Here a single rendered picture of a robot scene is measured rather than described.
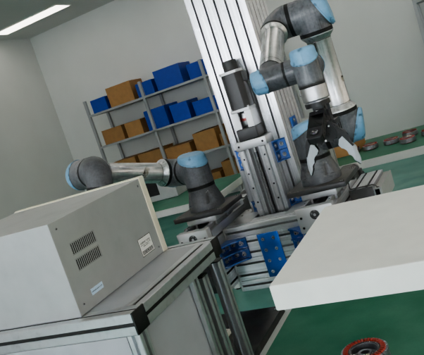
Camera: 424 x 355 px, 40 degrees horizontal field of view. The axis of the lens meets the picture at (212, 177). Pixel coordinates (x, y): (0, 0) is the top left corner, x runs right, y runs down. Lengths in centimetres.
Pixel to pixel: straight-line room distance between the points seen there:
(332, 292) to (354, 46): 744
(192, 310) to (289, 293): 64
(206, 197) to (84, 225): 110
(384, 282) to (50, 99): 956
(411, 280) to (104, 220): 81
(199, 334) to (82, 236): 35
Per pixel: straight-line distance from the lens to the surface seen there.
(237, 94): 230
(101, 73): 955
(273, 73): 175
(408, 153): 396
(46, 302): 129
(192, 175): 234
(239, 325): 158
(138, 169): 236
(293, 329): 176
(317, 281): 74
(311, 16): 207
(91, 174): 214
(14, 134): 928
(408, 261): 71
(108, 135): 901
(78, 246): 127
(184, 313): 133
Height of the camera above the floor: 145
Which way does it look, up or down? 7 degrees down
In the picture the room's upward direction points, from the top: 18 degrees counter-clockwise
